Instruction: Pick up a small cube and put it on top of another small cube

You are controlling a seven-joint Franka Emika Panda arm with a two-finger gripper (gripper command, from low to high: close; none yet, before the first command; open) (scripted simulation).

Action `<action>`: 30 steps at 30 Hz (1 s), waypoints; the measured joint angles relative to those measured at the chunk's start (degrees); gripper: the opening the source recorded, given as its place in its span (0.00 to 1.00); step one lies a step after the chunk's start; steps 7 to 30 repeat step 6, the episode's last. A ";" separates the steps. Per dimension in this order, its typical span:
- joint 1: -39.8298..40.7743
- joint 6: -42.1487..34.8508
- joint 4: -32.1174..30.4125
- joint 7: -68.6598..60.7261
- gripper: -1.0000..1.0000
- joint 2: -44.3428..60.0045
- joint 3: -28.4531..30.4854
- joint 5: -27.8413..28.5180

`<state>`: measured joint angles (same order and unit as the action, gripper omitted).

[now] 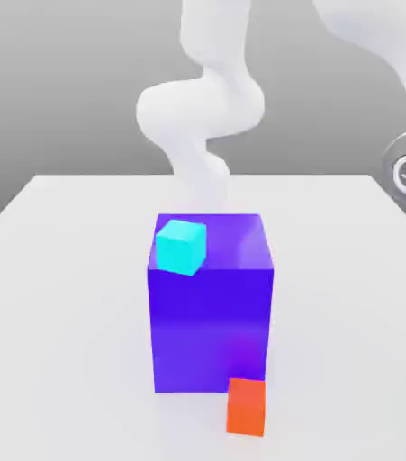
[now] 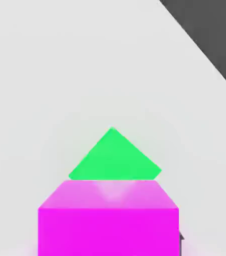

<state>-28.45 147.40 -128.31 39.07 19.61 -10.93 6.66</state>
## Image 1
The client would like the large blue box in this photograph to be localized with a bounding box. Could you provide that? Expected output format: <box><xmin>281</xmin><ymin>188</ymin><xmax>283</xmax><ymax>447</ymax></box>
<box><xmin>147</xmin><ymin>212</ymin><xmax>275</xmax><ymax>394</ymax></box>

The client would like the small cyan cube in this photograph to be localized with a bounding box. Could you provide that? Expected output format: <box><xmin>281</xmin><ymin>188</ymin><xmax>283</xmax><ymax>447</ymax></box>
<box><xmin>154</xmin><ymin>219</ymin><xmax>208</xmax><ymax>277</ymax></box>

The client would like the small orange cube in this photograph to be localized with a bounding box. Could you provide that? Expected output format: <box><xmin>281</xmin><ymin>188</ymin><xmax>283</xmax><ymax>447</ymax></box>
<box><xmin>225</xmin><ymin>377</ymin><xmax>267</xmax><ymax>438</ymax></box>

